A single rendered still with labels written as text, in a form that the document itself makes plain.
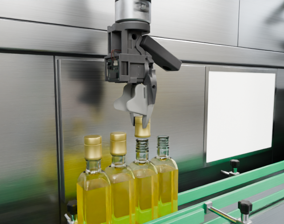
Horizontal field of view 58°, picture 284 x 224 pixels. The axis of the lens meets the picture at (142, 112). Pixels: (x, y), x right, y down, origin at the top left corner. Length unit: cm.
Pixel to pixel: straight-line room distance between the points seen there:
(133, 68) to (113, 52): 5
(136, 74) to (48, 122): 25
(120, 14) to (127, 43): 6
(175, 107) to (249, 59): 40
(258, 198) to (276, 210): 9
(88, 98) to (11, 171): 23
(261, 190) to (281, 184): 12
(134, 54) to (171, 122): 33
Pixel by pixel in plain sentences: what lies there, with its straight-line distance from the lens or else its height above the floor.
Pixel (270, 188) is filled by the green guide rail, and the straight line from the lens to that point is 96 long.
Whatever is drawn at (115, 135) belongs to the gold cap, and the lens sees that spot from 53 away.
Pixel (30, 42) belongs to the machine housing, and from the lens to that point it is 62.
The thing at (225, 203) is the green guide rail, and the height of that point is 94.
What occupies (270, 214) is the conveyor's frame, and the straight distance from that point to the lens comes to 95.
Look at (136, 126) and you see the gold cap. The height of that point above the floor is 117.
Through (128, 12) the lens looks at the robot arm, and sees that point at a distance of 53.
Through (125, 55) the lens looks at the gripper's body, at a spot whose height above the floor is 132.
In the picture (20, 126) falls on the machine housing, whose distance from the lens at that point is 63.
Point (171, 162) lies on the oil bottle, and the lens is 61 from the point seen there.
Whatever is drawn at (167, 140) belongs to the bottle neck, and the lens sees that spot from 60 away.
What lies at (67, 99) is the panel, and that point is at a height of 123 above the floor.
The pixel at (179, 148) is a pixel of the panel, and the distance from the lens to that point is 82.
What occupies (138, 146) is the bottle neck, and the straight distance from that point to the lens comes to 57.
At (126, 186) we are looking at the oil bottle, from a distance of 56.
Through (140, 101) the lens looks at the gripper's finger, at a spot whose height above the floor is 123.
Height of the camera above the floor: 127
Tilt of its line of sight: 6 degrees down
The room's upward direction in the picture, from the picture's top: straight up
